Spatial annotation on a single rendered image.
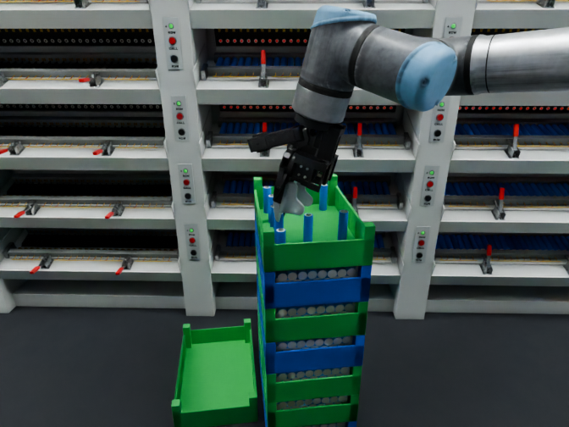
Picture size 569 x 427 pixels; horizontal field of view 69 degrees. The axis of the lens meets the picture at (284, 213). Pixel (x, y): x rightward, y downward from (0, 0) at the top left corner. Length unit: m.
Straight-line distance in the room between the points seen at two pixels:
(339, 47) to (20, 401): 1.15
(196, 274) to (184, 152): 0.40
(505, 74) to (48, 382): 1.28
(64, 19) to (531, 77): 1.06
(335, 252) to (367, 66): 0.32
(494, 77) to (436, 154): 0.56
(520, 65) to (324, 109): 0.28
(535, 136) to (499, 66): 0.73
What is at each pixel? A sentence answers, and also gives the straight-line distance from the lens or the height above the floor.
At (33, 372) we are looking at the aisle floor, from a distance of 1.43.
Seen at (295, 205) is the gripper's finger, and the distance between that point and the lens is 0.75.
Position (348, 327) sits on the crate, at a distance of 0.85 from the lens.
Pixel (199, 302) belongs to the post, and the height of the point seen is 0.06.
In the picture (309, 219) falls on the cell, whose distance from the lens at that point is 0.81.
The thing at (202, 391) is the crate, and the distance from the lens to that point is 1.21.
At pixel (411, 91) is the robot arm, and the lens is 0.60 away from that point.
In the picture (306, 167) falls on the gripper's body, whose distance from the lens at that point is 0.72.
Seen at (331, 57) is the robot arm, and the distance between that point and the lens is 0.65.
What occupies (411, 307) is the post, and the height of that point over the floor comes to 0.05.
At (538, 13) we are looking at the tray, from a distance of 1.28.
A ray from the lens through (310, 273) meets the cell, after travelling 0.78.
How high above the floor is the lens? 0.87
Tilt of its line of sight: 24 degrees down
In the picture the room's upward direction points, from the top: straight up
